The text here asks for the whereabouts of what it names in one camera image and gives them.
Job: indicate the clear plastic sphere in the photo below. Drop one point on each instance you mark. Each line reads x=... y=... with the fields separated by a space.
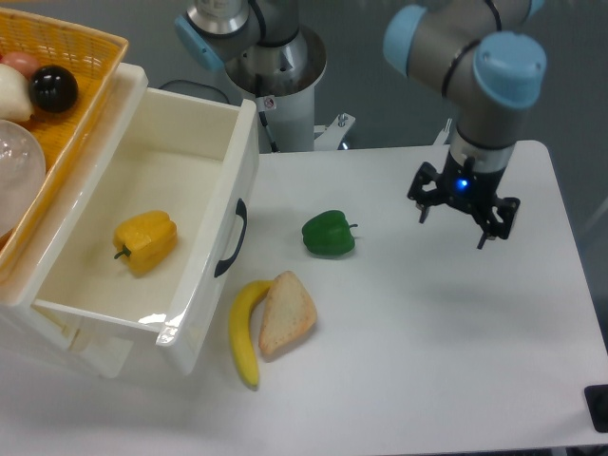
x=23 y=172

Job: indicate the red fruit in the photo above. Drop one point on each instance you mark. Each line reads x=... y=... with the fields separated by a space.
x=23 y=62

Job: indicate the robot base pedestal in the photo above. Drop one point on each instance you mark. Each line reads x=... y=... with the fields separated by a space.
x=268 y=55

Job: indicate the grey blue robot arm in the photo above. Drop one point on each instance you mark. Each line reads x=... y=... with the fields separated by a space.
x=469 y=52

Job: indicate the triangular bread slice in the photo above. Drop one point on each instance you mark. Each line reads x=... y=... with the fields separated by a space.
x=288 y=316

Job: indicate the black ball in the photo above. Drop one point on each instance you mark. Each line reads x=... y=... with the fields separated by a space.
x=53 y=89

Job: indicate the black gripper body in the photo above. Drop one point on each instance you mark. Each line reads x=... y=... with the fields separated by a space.
x=469 y=191

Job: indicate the white onion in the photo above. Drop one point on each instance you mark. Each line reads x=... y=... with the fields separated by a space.
x=15 y=103

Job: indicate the yellow banana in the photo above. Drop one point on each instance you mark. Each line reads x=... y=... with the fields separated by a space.
x=240 y=341

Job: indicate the orange woven basket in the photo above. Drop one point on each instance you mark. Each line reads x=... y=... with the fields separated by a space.
x=92 y=56

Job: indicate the open white drawer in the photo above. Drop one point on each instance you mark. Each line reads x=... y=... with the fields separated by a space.
x=192 y=159

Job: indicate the yellow bell pepper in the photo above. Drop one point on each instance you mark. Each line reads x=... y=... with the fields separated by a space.
x=144 y=241

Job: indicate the white drawer cabinet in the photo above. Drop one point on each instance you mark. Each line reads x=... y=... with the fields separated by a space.
x=30 y=324

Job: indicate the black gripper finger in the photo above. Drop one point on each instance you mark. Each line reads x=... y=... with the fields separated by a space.
x=496 y=219
x=426 y=189

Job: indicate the green bell pepper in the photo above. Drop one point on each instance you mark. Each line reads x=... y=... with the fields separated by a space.
x=328 y=234

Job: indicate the black device at table edge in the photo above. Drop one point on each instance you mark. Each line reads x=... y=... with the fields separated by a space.
x=596 y=397

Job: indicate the black drawer handle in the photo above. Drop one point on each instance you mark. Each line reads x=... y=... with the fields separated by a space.
x=235 y=240

